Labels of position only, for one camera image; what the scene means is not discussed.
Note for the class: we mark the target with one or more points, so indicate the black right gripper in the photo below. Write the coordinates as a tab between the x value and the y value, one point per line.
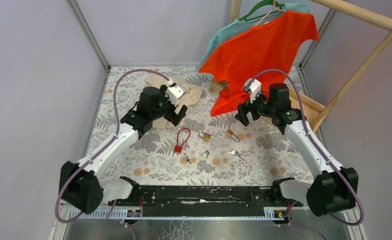
243	109

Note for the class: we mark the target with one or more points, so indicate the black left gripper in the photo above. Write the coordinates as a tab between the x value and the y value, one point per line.
177	118

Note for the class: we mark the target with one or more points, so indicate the red cable lock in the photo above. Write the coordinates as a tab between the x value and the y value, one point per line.
181	141

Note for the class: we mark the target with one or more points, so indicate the brass padlock with keys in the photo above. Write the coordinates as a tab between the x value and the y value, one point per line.
232	136

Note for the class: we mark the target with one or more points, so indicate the silver keys of red lock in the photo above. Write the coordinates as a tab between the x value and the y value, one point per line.
187	159

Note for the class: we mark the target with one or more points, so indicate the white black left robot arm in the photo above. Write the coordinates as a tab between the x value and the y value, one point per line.
80	183

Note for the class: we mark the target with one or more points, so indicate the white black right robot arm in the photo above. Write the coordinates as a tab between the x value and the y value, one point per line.
334	187

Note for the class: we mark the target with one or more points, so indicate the beige folded cloth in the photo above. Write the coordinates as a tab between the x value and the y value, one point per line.
190	98

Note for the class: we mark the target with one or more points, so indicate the floral patterned table mat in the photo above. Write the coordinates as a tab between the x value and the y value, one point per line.
265	154

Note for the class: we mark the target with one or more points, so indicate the orange t-shirt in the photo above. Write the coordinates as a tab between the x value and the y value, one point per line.
267	46

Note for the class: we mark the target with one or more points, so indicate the wooden clothes rack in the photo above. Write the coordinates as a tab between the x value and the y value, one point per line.
352	38

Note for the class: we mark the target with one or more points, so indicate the teal t-shirt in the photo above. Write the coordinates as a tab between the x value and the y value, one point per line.
240	26

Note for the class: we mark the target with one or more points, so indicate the pink clothes hanger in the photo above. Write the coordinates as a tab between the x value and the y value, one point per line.
268	15

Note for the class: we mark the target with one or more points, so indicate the green clothes hanger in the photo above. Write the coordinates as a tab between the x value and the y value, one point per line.
257	6

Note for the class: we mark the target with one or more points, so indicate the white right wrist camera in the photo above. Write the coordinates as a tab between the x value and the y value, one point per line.
252	87

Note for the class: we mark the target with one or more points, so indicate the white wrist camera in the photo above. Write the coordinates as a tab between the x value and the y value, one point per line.
175	92
252	87

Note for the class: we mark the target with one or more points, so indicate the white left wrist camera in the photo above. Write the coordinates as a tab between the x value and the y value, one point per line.
175	92

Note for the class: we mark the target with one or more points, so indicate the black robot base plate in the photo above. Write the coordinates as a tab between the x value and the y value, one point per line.
211	197

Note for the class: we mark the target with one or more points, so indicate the white slotted cable duct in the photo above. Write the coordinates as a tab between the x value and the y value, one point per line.
199	213

